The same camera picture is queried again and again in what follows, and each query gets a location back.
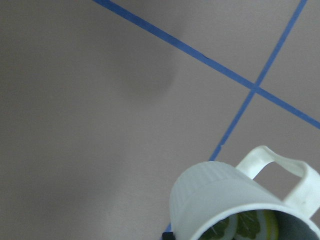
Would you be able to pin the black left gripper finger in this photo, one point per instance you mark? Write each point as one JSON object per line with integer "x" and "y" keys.
{"x": 167, "y": 236}

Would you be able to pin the white ribbed mug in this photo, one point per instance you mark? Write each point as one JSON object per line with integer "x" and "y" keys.
{"x": 211, "y": 191}

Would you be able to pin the yellow lemon slice toy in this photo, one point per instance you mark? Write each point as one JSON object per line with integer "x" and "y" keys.
{"x": 247, "y": 225}

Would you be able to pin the brown paper table mat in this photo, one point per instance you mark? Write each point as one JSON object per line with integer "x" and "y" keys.
{"x": 104, "y": 105}

